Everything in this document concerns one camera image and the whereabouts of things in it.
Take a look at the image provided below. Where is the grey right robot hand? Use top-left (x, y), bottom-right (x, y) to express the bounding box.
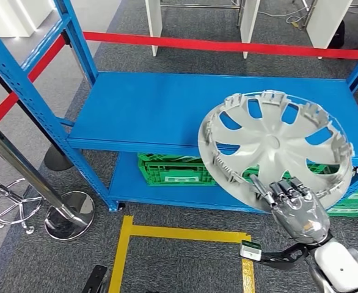
top-left (249, 173), bottom-right (331, 246)

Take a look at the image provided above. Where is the yellow floor tape square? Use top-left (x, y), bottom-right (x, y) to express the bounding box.
top-left (108, 215), bottom-right (256, 293)

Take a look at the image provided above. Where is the silver plastic wheel hubcap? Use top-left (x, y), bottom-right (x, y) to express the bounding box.
top-left (197, 89), bottom-right (354, 214)

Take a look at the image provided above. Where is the white display counter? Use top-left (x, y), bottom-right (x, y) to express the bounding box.
top-left (0, 0), bottom-right (56, 39)

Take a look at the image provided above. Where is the white table with metal bars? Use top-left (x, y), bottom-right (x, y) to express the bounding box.
top-left (144, 0), bottom-right (261, 60)

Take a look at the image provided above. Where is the white table with metal legs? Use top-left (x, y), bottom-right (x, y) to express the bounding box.
top-left (292, 0), bottom-right (354, 60)

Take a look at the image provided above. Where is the black right camera bracket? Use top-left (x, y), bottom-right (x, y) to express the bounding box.
top-left (260, 242), bottom-right (313, 271)

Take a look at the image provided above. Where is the white floor cable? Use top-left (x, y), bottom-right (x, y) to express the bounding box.
top-left (257, 5), bottom-right (305, 28)

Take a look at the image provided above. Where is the black bag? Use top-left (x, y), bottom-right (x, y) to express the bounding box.
top-left (329, 19), bottom-right (346, 50)

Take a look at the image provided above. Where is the blue metal shelf rack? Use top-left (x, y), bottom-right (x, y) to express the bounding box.
top-left (0, 0), bottom-right (358, 214)

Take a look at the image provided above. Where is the black stanchion with dark base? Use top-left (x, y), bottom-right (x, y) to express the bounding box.
top-left (0, 58), bottom-right (75, 173)

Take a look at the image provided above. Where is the long red barrier belt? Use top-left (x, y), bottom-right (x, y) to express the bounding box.
top-left (82, 31), bottom-right (358, 60)

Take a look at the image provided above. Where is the chrome stanchion post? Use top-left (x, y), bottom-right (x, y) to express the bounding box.
top-left (0, 115), bottom-right (95, 242)

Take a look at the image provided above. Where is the short red barrier belt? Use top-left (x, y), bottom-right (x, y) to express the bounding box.
top-left (0, 34), bottom-right (67, 126)

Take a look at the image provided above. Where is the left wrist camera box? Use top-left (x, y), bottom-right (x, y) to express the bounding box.
top-left (82, 264), bottom-right (109, 293)

